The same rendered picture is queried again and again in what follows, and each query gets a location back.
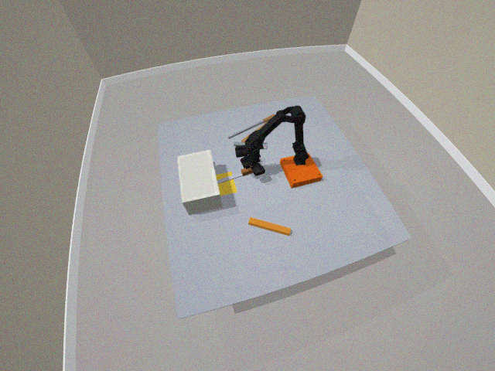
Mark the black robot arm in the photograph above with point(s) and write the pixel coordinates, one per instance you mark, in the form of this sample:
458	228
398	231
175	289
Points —
254	142

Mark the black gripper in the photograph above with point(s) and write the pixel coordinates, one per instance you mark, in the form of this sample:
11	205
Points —
257	168

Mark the grey metal rod with wooden handle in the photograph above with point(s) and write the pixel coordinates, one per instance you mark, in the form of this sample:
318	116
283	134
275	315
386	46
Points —
264	120

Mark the orange bar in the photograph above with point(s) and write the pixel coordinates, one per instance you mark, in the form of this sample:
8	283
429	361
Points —
269	226

